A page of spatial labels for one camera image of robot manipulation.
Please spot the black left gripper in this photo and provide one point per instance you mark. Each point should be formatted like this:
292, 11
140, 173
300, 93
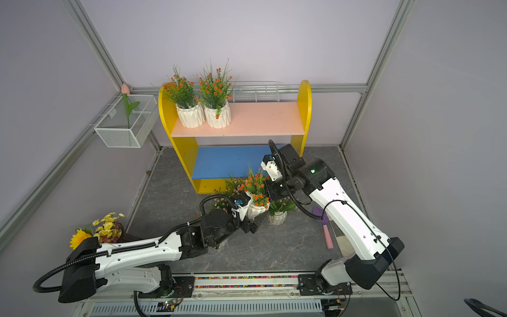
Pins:
248, 225

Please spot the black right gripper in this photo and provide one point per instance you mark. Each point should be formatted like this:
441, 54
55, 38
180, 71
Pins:
272, 195

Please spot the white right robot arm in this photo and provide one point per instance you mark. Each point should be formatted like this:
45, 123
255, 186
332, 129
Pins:
317, 192

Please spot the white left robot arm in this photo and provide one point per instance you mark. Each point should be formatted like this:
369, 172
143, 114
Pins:
143, 266

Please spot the yellow pink blue shelf rack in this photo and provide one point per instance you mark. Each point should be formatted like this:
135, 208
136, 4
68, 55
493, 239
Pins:
209, 167

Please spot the pink flower pot left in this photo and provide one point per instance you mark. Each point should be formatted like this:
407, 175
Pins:
221, 203

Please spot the pink flower pot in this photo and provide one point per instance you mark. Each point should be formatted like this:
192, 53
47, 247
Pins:
233, 186
221, 203

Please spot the pink flower pot middle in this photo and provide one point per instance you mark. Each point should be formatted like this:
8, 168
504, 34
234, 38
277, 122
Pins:
233, 186

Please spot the beige gardening glove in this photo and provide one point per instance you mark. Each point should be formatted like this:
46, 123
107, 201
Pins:
343, 243

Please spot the sunflower bouquet basket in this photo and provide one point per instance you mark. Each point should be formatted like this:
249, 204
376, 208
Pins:
107, 230

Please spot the pink artificial tulip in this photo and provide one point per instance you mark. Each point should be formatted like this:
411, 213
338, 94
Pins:
129, 107

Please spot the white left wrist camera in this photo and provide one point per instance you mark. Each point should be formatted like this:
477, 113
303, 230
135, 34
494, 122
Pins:
240, 208

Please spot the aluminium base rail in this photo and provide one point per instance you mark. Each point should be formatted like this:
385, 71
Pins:
259, 294

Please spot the white mesh wall basket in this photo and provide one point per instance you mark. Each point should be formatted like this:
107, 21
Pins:
113, 129

